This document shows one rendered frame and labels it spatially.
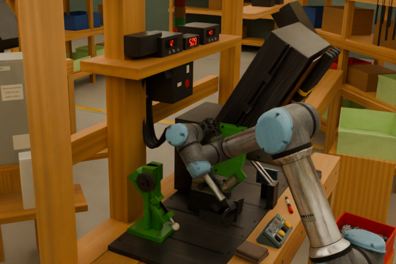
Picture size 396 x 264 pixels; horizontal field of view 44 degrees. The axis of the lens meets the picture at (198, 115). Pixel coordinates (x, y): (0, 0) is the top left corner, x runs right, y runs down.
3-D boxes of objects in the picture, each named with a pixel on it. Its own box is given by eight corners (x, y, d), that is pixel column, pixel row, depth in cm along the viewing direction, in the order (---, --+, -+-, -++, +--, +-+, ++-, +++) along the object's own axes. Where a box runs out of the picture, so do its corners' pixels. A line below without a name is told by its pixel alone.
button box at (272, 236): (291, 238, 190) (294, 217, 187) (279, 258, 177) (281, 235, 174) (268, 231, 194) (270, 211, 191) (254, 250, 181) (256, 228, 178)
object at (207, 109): (237, 174, 237) (240, 106, 227) (210, 199, 212) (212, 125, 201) (203, 165, 245) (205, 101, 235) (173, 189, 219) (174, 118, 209)
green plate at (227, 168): (245, 177, 198) (253, 126, 197) (238, 179, 191) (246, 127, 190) (220, 171, 203) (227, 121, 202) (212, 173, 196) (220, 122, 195)
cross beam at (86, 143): (218, 91, 275) (218, 75, 272) (54, 175, 164) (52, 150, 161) (210, 89, 277) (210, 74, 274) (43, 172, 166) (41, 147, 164)
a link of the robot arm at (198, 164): (224, 164, 165) (208, 136, 167) (201, 173, 157) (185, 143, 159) (210, 173, 170) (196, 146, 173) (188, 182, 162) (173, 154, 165)
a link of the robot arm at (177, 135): (170, 152, 161) (159, 130, 163) (185, 151, 171) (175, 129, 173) (188, 141, 158) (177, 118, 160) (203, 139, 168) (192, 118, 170)
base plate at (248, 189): (304, 167, 252) (304, 164, 251) (211, 286, 158) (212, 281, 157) (230, 151, 270) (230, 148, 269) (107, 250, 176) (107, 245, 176)
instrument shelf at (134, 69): (241, 43, 239) (242, 36, 238) (138, 80, 163) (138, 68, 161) (196, 39, 250) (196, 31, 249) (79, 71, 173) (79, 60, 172)
